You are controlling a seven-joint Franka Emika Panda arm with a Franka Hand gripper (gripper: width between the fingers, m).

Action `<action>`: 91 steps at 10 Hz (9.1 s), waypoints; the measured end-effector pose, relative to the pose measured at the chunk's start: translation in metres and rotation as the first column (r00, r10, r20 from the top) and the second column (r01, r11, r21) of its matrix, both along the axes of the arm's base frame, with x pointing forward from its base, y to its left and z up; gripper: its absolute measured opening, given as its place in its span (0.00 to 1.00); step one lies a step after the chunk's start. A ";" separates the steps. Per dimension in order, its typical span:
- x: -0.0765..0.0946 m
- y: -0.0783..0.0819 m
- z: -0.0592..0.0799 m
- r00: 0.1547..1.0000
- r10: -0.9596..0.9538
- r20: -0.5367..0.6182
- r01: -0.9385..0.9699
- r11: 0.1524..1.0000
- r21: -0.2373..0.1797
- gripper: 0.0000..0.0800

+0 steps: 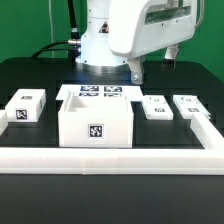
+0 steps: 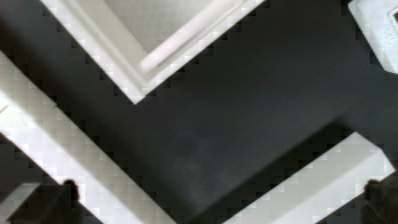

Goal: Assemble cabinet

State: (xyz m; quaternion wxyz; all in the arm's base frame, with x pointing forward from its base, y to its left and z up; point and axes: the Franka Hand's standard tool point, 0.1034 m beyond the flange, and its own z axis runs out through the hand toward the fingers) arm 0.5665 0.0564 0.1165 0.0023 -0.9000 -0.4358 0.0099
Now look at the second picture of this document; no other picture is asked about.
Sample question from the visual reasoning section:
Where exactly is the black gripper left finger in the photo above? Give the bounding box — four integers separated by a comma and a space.
0, 179, 81, 224

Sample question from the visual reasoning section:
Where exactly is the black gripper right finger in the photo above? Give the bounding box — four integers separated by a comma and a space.
360, 180, 398, 224

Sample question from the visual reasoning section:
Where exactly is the white cabinet door panel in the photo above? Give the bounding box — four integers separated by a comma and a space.
223, 132, 395, 224

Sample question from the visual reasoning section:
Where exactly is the white cabinet body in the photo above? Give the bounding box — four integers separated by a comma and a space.
40, 0, 264, 102

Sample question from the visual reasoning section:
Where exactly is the white cabinet top block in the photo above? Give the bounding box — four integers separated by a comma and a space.
347, 0, 398, 74

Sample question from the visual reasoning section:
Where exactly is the white obstacle frame wall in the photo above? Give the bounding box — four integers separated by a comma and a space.
0, 53, 175, 224

